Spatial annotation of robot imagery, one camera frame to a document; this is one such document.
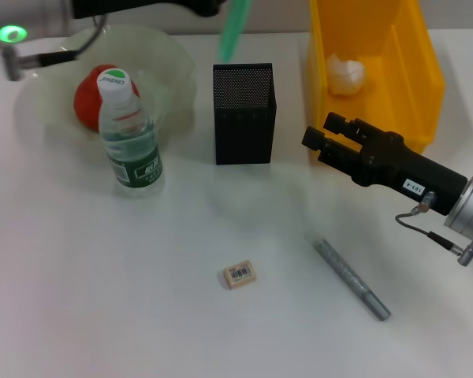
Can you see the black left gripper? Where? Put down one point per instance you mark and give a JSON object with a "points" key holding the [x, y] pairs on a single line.
{"points": [[122, 6]]}

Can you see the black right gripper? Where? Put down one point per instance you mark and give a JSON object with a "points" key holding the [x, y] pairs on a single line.
{"points": [[398, 169]]}

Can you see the mint green pen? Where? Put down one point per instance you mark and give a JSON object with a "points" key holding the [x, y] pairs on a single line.
{"points": [[232, 31]]}

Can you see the white paper ball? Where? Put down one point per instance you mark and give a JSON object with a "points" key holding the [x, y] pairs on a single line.
{"points": [[347, 76]]}

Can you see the beige eraser with barcode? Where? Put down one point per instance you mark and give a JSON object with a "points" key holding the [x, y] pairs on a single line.
{"points": [[240, 273]]}

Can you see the clear green-label water bottle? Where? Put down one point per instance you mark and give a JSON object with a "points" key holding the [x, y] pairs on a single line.
{"points": [[134, 157]]}

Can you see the black mesh pen holder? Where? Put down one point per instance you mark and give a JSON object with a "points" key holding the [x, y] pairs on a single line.
{"points": [[242, 130]]}

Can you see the pale green glass fruit plate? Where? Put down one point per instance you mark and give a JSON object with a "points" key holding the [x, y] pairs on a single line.
{"points": [[169, 78]]}

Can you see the grey pen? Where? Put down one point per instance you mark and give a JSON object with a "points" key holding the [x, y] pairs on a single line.
{"points": [[351, 279]]}

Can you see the yellow plastic bin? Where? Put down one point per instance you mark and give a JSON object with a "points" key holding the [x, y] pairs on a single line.
{"points": [[398, 98]]}

